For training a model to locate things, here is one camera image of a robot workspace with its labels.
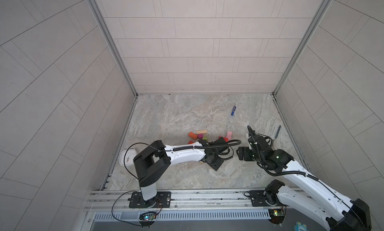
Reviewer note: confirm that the white plastic lid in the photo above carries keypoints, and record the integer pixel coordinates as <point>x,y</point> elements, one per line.
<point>126,158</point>

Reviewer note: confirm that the natural wood block 31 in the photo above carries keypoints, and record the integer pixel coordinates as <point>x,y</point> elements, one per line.
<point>201,132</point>

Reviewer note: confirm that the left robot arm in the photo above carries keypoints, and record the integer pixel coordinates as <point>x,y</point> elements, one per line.
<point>156,158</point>

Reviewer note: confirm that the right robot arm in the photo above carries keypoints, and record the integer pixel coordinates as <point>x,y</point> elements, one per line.
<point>329,208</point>

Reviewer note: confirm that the light blue object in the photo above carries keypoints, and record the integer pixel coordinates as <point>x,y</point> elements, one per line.
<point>300,227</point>

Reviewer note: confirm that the dark grey pen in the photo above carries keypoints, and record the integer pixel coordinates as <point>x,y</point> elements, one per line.
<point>277,132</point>

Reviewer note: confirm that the right circuit board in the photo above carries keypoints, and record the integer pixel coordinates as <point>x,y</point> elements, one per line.
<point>277,217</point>

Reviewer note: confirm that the blue marker pen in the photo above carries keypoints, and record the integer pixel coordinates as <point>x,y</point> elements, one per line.
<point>234,109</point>

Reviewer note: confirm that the circuit board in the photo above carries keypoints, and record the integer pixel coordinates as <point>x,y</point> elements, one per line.
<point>147,217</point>
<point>277,217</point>

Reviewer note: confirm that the aluminium mounting rail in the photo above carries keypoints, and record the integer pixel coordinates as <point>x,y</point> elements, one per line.
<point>221,199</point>

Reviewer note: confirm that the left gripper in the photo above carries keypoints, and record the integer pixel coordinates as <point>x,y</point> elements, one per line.
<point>216,166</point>

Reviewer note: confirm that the pink rectangular block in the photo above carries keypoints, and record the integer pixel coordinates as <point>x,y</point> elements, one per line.
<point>229,135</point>

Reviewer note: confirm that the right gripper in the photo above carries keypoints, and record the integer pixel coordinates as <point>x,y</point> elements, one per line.
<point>244,157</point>

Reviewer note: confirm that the orange rectangular block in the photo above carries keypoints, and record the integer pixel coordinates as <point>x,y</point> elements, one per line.
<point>193,135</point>

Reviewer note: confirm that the left circuit board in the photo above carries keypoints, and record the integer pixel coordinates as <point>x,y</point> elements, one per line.
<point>147,217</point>

